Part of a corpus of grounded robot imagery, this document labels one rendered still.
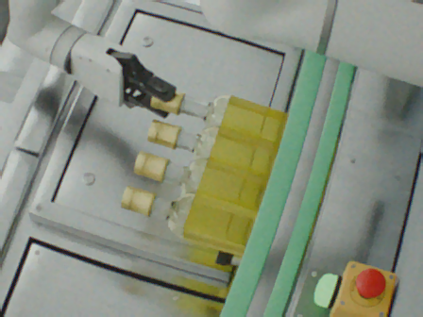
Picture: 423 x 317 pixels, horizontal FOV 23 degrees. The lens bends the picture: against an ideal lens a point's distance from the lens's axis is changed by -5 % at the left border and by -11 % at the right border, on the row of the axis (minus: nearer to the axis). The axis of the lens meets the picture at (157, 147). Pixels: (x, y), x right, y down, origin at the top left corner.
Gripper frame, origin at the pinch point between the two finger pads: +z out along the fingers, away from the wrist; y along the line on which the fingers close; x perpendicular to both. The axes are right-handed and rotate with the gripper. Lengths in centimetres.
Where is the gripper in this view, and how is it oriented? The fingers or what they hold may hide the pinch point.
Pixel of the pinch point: (160, 97)
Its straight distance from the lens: 167.8
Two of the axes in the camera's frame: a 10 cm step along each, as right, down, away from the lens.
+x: 5.5, -7.1, 4.5
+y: 0.3, -5.2, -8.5
